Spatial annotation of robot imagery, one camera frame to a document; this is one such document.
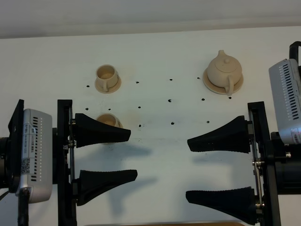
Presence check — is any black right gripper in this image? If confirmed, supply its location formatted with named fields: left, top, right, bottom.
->
left=186, top=102, right=301, bottom=226

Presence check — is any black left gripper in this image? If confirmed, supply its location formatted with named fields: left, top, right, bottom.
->
left=52, top=100, right=137, bottom=226

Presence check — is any beige ceramic teapot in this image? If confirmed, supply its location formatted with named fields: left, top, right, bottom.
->
left=206, top=50, right=243, bottom=94

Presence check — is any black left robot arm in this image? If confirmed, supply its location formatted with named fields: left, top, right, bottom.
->
left=0, top=100, right=138, bottom=226

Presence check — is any beige teapot saucer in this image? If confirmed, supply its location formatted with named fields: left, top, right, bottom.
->
left=203, top=69, right=244, bottom=96

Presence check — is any beige near teacup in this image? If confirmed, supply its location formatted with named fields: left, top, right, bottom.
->
left=96, top=113, right=123, bottom=128

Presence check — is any beige teacup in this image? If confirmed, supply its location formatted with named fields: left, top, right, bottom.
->
left=95, top=65, right=120, bottom=94
left=96, top=113, right=123, bottom=128

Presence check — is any beige far cup saucer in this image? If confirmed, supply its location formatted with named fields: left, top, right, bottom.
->
left=95, top=73, right=121, bottom=94

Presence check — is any beige far teacup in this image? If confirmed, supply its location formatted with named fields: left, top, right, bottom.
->
left=95, top=65, right=120, bottom=94

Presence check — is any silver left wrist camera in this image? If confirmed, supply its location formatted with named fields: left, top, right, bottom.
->
left=17, top=109, right=53, bottom=203

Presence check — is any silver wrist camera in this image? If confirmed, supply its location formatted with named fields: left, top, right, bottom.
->
left=17, top=109, right=53, bottom=203
left=269, top=59, right=301, bottom=145

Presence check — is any black left camera cable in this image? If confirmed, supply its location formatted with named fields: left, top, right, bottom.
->
left=0, top=188, right=30, bottom=226

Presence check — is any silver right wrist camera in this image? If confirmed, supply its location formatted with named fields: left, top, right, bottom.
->
left=269, top=59, right=301, bottom=145

